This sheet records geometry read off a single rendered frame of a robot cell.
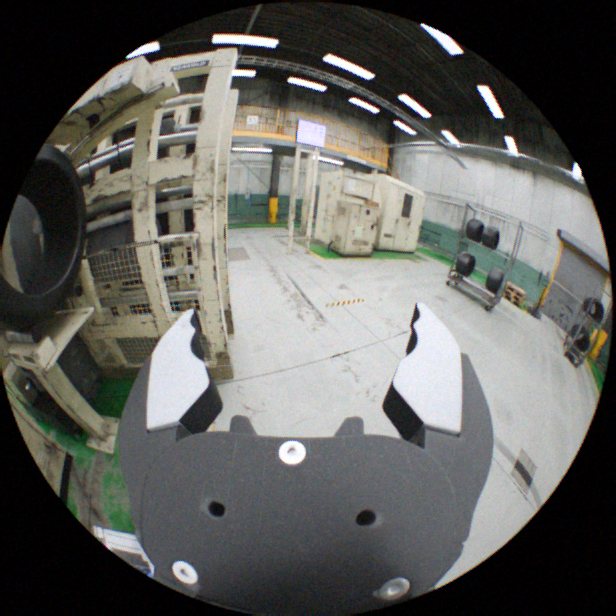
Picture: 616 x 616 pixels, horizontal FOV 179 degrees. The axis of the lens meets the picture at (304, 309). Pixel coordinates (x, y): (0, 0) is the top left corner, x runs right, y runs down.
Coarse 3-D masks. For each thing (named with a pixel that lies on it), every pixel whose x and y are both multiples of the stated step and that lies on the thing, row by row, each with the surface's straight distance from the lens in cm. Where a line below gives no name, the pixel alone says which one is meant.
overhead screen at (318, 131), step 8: (304, 120) 434; (304, 128) 428; (312, 128) 436; (320, 128) 444; (296, 136) 416; (304, 136) 422; (312, 136) 430; (320, 136) 438; (312, 144) 425; (320, 144) 433
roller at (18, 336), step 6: (12, 330) 102; (18, 330) 94; (24, 330) 87; (30, 330) 82; (36, 330) 80; (6, 336) 110; (12, 336) 101; (18, 336) 93; (24, 336) 86; (30, 336) 81; (36, 336) 80; (30, 342) 85; (36, 342) 80
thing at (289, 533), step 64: (192, 448) 6; (256, 448) 5; (320, 448) 5; (384, 448) 5; (192, 512) 5; (256, 512) 5; (320, 512) 5; (384, 512) 5; (448, 512) 5; (192, 576) 6; (256, 576) 5; (320, 576) 5; (384, 576) 5
